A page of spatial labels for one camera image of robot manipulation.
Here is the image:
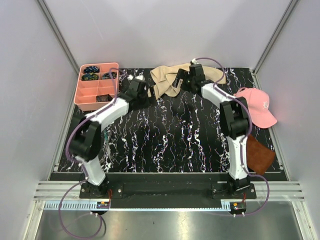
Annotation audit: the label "grey slotted cable duct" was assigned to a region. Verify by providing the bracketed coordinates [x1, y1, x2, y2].
[44, 200, 110, 211]

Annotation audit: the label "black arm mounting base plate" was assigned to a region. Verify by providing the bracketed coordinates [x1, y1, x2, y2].
[79, 173, 257, 211]

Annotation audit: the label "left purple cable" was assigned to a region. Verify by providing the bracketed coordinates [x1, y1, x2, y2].
[58, 68, 135, 238]

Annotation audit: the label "blue patterned object right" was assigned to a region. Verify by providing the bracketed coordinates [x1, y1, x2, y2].
[101, 72, 117, 80]

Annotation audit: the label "left orange connector box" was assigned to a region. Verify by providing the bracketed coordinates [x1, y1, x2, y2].
[97, 201, 110, 209]

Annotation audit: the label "brown suede cloth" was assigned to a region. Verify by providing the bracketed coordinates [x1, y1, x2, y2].
[246, 134, 276, 175]

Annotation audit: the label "beige cloth napkin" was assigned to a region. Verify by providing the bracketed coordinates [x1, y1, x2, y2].
[150, 63, 223, 100]

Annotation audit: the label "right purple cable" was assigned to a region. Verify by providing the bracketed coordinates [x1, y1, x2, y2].
[191, 56, 271, 216]

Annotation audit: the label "clear plastic utensils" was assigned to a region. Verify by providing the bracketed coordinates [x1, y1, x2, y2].
[102, 130, 112, 172]

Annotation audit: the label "blue patterned object top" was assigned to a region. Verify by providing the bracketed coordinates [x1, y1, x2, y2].
[83, 65, 100, 74]

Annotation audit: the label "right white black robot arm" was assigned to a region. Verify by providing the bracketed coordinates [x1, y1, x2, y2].
[174, 64, 253, 199]

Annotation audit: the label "purple cable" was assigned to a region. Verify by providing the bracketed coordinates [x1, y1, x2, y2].
[58, 68, 135, 238]
[191, 56, 271, 216]

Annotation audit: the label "pink plastic divided organizer box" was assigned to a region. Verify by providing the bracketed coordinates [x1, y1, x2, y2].
[73, 62, 120, 111]

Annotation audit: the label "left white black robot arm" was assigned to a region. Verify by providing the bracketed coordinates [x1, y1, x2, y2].
[65, 78, 156, 198]

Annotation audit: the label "blue yellow patterned object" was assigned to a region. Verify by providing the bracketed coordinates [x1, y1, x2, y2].
[81, 73, 99, 81]

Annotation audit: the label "dark patterned object in box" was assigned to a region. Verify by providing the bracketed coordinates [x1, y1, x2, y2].
[96, 94, 113, 103]

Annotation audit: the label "black marbled table mat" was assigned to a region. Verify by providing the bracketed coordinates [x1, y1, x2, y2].
[56, 67, 285, 174]

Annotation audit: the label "pink baseball cap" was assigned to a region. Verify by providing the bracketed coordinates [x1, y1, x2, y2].
[234, 87, 278, 129]

